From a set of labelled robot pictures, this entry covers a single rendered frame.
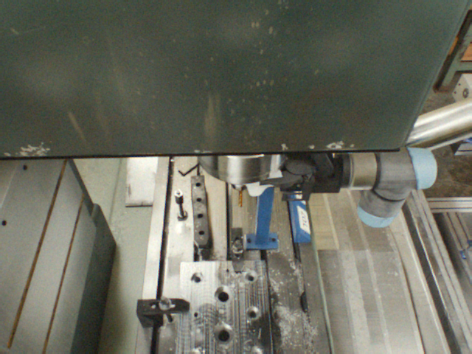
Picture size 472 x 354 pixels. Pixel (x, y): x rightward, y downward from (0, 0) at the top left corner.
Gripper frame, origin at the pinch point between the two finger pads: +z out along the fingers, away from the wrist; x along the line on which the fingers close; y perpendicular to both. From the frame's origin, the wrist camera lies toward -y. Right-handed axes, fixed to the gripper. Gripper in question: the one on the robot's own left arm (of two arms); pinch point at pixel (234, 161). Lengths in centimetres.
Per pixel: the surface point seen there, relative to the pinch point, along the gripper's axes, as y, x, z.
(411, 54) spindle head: -30.9, -12.6, -16.8
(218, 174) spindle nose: -5.2, -7.0, 2.8
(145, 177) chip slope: 80, 61, 33
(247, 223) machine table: 57, 23, -6
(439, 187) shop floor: 144, 103, -129
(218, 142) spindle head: -18.1, -12.5, 2.7
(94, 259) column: 66, 16, 43
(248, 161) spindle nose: -9.4, -8.0, -1.6
